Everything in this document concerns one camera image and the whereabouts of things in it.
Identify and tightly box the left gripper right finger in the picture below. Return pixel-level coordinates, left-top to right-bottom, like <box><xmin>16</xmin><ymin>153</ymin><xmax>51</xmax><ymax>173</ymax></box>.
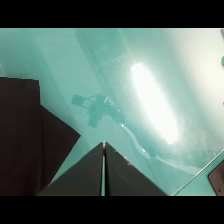
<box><xmin>104</xmin><ymin>142</ymin><xmax>168</xmax><ymax>197</ymax></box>

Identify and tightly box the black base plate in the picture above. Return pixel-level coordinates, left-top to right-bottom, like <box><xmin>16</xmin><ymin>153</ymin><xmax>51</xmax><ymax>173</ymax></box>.
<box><xmin>207</xmin><ymin>163</ymin><xmax>224</xmax><ymax>197</ymax></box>

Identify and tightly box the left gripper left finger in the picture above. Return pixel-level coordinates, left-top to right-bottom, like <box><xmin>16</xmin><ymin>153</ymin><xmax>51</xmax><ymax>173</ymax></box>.
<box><xmin>37</xmin><ymin>142</ymin><xmax>105</xmax><ymax>197</ymax></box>

